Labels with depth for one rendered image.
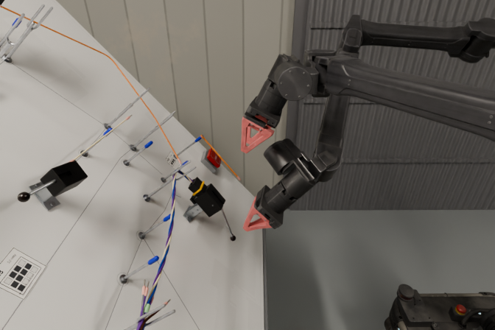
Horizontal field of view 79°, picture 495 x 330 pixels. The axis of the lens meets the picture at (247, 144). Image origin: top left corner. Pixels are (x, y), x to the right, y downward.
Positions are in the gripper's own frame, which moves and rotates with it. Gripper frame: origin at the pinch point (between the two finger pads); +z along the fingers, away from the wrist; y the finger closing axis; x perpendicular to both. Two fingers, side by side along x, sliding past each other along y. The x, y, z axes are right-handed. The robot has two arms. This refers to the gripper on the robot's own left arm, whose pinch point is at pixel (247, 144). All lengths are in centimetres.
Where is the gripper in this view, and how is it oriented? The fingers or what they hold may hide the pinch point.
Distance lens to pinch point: 65.0
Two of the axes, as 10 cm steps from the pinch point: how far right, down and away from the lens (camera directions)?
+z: -4.4, 8.2, 3.7
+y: -1.6, 3.4, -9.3
